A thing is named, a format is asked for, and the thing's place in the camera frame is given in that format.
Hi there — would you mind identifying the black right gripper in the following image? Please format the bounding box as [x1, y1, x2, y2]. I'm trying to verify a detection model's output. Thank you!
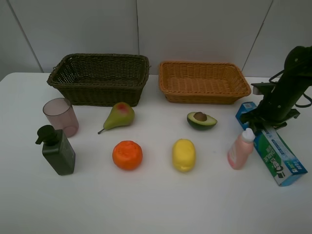
[239, 73, 312, 133]

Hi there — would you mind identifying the pink bottle white cap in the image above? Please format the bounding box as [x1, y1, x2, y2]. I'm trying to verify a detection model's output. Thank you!
[227, 128, 255, 170]

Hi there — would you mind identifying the blue green toothpaste box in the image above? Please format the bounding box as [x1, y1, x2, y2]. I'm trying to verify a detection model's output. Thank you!
[235, 102, 308, 187]

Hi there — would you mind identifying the halved avocado with pit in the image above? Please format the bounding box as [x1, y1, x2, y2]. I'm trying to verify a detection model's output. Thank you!
[187, 112, 217, 131]

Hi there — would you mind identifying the yellow lemon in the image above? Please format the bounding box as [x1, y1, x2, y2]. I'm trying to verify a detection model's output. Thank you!
[172, 139, 196, 172]

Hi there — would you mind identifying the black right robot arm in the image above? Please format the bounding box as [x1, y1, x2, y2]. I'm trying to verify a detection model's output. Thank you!
[238, 46, 312, 132]

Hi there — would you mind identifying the orange wicker basket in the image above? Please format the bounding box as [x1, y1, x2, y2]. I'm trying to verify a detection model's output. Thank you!
[158, 61, 251, 105]

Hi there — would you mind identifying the orange tangerine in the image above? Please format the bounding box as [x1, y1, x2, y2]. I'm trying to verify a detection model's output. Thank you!
[112, 140, 143, 171]

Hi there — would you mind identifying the green red pear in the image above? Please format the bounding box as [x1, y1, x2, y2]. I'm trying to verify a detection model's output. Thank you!
[98, 102, 135, 134]

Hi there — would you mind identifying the dark brown wicker basket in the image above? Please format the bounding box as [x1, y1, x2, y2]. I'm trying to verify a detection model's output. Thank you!
[47, 53, 150, 107]

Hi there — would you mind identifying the translucent pink plastic cup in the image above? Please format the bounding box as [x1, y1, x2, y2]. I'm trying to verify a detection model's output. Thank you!
[43, 97, 79, 137]

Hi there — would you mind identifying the dark green pump bottle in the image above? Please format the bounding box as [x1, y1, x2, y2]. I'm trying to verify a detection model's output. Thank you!
[36, 125, 76, 176]

